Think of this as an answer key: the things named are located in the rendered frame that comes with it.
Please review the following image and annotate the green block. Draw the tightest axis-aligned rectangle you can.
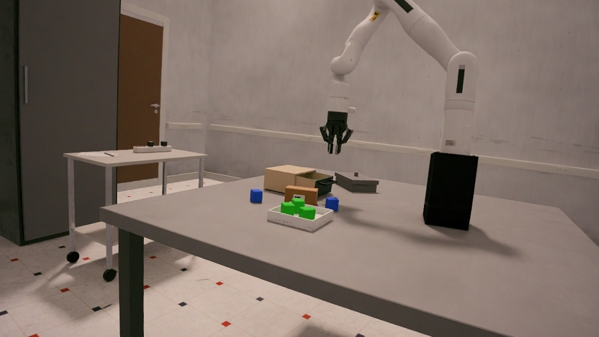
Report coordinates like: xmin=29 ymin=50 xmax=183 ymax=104
xmin=299 ymin=207 xmax=316 ymax=220
xmin=291 ymin=198 xmax=305 ymax=213
xmin=280 ymin=202 xmax=295 ymax=216

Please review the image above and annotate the small blue block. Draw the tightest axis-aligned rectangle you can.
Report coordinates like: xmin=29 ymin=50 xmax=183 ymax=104
xmin=325 ymin=197 xmax=339 ymax=211
xmin=250 ymin=189 xmax=263 ymax=203

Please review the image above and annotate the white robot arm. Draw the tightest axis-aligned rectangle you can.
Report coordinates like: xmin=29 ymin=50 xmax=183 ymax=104
xmin=328 ymin=0 xmax=479 ymax=155

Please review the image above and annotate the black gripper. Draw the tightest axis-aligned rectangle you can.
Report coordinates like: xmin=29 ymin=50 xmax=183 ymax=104
xmin=320 ymin=111 xmax=353 ymax=155

